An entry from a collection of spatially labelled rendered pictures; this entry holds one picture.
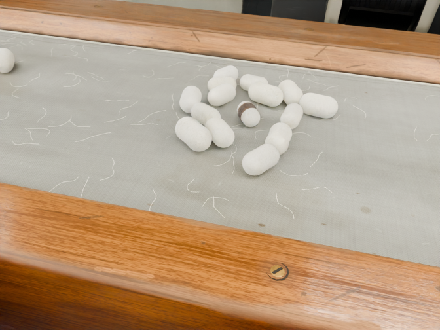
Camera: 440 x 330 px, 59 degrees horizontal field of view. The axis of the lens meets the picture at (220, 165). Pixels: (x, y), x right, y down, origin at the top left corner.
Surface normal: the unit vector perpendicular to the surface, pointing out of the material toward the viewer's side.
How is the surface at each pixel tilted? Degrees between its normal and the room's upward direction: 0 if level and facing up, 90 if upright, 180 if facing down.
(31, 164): 0
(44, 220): 0
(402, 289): 0
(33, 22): 45
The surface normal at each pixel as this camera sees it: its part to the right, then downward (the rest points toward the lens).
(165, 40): -0.13, -0.14
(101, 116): 0.04, -0.79
